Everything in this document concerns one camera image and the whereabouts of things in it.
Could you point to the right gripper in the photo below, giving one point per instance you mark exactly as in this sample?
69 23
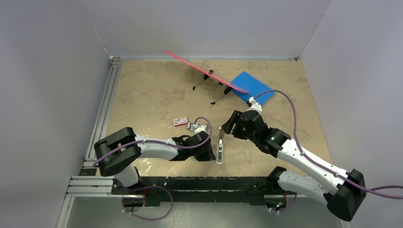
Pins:
227 127

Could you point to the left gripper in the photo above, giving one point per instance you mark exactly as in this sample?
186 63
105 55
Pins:
208 155

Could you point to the small white stapler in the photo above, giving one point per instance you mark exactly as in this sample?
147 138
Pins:
219 156

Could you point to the staple box tray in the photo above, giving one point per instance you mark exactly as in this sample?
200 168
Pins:
192 126

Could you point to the red white staple box sleeve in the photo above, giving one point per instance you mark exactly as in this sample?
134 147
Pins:
180 121

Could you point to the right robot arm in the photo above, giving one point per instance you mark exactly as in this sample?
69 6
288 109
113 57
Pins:
340 190

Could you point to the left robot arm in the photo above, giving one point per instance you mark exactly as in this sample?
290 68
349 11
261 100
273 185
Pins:
116 152

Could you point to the blue folder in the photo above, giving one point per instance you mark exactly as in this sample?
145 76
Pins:
255 87

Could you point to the pink board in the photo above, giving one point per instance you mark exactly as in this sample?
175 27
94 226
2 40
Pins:
204 71

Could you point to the black base bar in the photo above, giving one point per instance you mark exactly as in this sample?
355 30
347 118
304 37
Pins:
256 191

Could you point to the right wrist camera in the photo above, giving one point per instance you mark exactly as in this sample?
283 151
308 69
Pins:
254 105

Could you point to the black wire stand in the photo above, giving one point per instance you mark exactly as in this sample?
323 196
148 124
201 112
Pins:
211 89

